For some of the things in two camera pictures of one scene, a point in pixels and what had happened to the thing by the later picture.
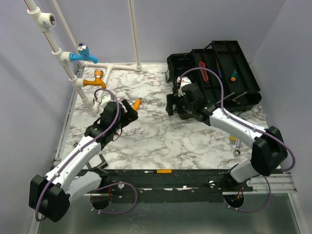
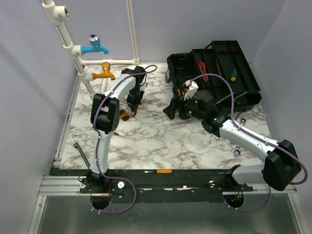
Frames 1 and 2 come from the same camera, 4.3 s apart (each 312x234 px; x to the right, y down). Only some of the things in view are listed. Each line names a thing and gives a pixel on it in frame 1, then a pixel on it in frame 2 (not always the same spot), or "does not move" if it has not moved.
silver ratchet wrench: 237,151 does not move
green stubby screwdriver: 234,76 does not move
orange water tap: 98,74 → 106,73
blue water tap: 83,50 → 94,42
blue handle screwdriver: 220,70 does not move
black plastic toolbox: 223,76 does not move
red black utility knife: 202,64 does not move
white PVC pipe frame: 44,21 → 58,15
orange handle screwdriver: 161,171 does not move
